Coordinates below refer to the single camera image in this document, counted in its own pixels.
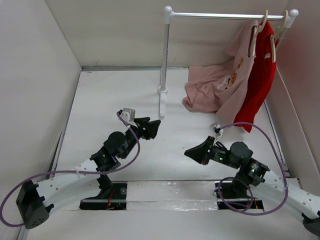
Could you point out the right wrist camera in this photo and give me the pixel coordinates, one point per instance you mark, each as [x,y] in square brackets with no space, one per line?
[217,131]

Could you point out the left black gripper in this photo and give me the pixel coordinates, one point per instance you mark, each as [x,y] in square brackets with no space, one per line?
[146,129]

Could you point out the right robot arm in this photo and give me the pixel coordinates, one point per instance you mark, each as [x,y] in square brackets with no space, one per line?
[254,180]

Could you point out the beige plastic hanger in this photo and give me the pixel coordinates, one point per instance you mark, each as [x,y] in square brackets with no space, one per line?
[255,31]

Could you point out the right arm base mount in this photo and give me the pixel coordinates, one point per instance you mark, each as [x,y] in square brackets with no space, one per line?
[235,191]

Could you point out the pink t shirt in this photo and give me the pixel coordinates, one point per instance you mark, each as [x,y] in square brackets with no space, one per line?
[221,89]

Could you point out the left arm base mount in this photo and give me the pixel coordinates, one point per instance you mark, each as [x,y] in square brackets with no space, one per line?
[112,196]

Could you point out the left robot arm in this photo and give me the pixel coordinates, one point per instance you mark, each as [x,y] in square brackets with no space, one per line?
[36,202]

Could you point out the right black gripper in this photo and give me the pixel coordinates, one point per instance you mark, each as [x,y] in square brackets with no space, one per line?
[200,151]

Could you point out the beige hanger with red shirt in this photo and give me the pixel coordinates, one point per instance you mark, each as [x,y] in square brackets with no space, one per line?
[274,38]

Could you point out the red t shirt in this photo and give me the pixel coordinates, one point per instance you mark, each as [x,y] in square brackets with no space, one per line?
[261,76]

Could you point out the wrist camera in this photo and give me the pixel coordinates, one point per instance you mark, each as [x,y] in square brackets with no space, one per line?
[217,131]
[128,116]

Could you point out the white clothes rack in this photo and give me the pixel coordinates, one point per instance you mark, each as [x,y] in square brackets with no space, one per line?
[169,14]

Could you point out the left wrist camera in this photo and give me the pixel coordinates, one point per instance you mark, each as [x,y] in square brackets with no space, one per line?
[128,116]

